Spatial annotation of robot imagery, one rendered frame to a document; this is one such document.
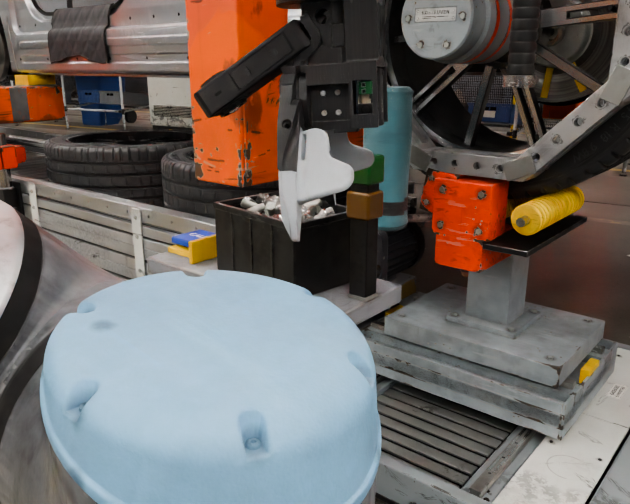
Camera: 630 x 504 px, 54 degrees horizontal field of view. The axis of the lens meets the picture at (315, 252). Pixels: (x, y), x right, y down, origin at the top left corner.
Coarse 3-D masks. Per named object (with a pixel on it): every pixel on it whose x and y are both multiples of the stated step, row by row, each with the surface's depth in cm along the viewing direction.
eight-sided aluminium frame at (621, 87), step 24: (384, 0) 125; (624, 0) 93; (624, 24) 94; (624, 48) 95; (624, 72) 95; (600, 96) 98; (624, 96) 96; (576, 120) 103; (600, 120) 100; (432, 144) 125; (552, 144) 105; (576, 144) 107; (432, 168) 120; (456, 168) 117; (480, 168) 114; (504, 168) 111; (528, 168) 108
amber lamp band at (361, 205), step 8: (352, 192) 86; (360, 192) 86; (376, 192) 86; (352, 200) 86; (360, 200) 85; (368, 200) 85; (376, 200) 86; (352, 208) 87; (360, 208) 86; (368, 208) 85; (376, 208) 86; (352, 216) 87; (360, 216) 86; (368, 216) 85; (376, 216) 87
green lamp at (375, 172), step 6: (378, 156) 85; (378, 162) 85; (366, 168) 84; (372, 168) 84; (378, 168) 85; (354, 174) 85; (360, 174) 84; (366, 174) 84; (372, 174) 84; (378, 174) 85; (354, 180) 85; (360, 180) 85; (366, 180) 84; (372, 180) 84; (378, 180) 86
